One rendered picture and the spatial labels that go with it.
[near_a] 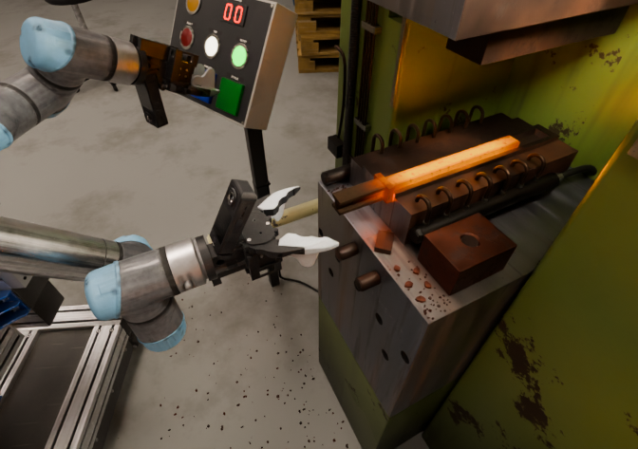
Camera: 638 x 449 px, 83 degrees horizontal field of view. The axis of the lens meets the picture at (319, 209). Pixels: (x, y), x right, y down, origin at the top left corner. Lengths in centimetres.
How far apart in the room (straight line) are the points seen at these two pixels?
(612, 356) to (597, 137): 47
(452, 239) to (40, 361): 139
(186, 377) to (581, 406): 126
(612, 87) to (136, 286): 91
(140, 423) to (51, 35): 127
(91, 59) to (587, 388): 94
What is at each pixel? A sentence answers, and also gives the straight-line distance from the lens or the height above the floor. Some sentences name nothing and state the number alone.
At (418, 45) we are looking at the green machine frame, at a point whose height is 116.
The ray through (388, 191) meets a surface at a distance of 63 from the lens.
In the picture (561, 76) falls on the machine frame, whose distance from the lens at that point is 98.
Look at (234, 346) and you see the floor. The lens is 161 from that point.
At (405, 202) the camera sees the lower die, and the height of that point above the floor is 99.
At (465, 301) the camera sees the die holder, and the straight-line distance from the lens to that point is 63.
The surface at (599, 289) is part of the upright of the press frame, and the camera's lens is 63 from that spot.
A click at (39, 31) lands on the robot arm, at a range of 70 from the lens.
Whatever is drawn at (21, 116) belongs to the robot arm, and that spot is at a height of 114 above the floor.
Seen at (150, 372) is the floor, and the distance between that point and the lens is 166.
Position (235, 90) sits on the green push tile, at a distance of 92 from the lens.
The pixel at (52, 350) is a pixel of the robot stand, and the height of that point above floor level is 21.
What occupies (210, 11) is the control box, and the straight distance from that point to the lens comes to 104.
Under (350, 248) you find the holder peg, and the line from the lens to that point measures 70.
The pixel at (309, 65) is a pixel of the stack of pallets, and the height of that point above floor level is 7.
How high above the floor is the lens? 142
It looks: 44 degrees down
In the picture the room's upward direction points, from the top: straight up
